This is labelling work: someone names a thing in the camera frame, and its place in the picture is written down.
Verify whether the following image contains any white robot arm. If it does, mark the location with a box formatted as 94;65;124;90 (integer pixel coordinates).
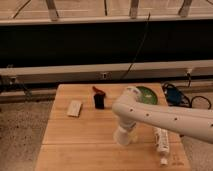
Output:
112;86;213;144

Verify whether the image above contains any black cup with red tool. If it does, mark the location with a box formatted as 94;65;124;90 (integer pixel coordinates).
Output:
92;86;106;109

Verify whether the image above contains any white eraser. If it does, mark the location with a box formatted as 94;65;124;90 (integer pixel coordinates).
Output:
67;100;82;117

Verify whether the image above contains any green bowl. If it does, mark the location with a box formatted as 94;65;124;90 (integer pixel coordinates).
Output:
138;86;158;105

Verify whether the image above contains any blue black device on floor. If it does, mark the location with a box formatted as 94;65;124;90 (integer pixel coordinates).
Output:
166;87;182;105

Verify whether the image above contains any white toothpaste tube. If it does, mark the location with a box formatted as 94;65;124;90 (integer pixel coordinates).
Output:
154;127;170;166

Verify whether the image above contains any black hanging cable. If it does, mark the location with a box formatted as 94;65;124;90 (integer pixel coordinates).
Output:
120;12;152;81

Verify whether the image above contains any black floor cable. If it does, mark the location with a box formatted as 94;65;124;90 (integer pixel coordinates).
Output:
161;72;213;111

